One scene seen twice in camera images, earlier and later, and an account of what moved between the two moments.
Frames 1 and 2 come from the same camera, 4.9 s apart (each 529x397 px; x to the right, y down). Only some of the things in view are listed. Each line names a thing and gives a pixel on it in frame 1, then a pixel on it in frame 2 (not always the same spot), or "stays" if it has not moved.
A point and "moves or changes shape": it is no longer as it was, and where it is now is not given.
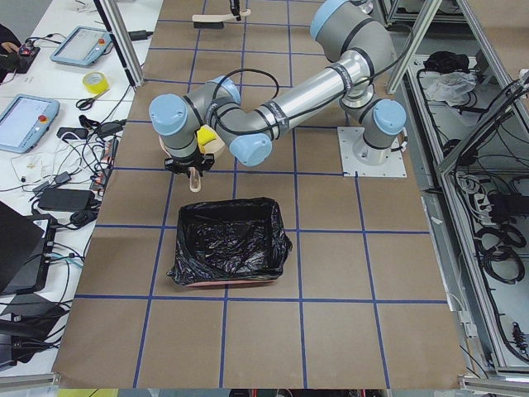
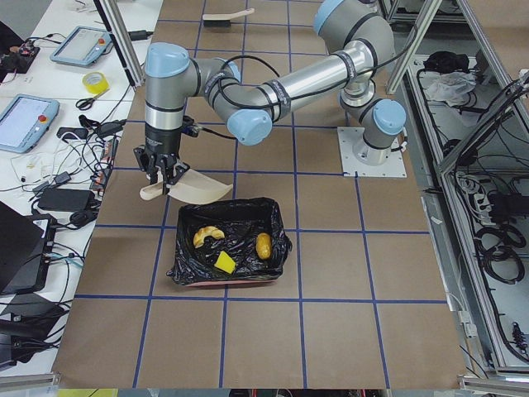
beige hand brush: [216, 21] moves or changes shape
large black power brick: [63, 198] stays
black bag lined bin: [230, 241] stays
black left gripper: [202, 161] to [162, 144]
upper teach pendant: [81, 46] stays
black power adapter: [140, 35] stays
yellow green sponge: [204, 136] to [225, 262]
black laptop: [26, 243] stays
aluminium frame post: [114, 24] stays
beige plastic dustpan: [215, 147] to [190, 186]
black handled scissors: [85, 103] stays
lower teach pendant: [26, 121] stays
